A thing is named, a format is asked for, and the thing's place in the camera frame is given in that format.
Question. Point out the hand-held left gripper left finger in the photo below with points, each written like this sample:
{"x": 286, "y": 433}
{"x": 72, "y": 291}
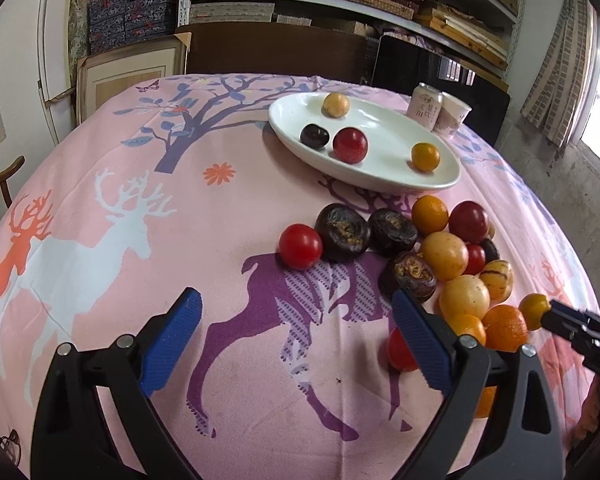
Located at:
{"x": 175, "y": 340}

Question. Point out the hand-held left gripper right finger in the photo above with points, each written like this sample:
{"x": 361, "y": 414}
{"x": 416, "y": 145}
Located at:
{"x": 422, "y": 345}

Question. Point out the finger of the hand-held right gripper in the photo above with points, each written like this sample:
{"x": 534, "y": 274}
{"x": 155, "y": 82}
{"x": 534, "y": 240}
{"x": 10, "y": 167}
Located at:
{"x": 567, "y": 321}

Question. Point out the small orange kumquat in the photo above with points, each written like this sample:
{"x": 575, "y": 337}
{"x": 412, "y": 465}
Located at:
{"x": 532, "y": 310}

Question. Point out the orange mandarin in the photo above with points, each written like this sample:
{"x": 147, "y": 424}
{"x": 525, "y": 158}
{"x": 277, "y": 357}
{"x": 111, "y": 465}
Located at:
{"x": 505, "y": 327}
{"x": 485, "y": 400}
{"x": 467, "y": 327}

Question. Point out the striped yellow pepino melon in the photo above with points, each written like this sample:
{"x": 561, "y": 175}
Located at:
{"x": 497, "y": 280}

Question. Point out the small red cherry tomato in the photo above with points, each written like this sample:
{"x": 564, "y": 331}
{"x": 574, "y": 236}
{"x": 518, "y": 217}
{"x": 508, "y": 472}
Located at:
{"x": 476, "y": 258}

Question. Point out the small dark water chestnut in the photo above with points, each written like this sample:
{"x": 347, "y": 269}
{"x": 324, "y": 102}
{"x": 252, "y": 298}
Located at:
{"x": 491, "y": 250}
{"x": 314, "y": 136}

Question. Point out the round orange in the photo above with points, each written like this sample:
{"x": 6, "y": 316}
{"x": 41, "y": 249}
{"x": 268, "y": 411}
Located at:
{"x": 429, "y": 215}

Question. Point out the white oval plate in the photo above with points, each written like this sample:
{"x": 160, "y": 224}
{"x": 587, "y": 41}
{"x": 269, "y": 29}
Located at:
{"x": 380, "y": 125}

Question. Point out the yellow plum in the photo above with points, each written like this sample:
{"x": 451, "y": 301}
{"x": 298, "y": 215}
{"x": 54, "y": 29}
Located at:
{"x": 464, "y": 297}
{"x": 443, "y": 255}

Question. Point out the tan longan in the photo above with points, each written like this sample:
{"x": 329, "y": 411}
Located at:
{"x": 491, "y": 230}
{"x": 335, "y": 105}

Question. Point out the large dark water chestnut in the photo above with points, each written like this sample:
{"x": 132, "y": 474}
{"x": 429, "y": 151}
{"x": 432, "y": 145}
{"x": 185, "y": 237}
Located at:
{"x": 342, "y": 232}

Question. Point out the pink deer print tablecloth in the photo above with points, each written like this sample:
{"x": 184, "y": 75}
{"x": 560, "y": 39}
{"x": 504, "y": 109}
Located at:
{"x": 130, "y": 185}

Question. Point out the dark red plum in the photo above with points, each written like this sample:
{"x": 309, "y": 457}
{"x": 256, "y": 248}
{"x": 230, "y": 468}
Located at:
{"x": 350, "y": 145}

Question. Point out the printed paper cup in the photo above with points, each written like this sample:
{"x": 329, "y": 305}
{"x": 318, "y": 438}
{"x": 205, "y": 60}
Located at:
{"x": 452, "y": 115}

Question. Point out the wooden chair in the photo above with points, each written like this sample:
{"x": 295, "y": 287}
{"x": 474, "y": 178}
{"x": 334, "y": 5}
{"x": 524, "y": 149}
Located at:
{"x": 0, "y": 176}

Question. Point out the white drink can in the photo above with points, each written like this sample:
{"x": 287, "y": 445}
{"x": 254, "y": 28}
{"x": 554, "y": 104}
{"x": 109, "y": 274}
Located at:
{"x": 422, "y": 100}

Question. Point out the beige checked curtain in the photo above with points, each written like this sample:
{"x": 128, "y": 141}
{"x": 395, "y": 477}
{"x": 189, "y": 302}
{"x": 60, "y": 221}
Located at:
{"x": 560, "y": 60}

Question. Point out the beige framed panel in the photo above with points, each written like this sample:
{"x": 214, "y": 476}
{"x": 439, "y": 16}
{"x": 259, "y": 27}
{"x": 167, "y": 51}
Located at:
{"x": 130, "y": 72}

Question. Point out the black glossy panel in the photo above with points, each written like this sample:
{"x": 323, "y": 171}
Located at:
{"x": 430, "y": 65}

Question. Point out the brown wooden board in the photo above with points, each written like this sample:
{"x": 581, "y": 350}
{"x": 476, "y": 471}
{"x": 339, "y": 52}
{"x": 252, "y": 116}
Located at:
{"x": 275, "y": 55}

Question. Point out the stack of blue patterned boxes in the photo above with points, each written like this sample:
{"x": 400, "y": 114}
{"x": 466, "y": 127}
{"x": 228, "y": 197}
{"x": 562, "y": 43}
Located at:
{"x": 130, "y": 15}

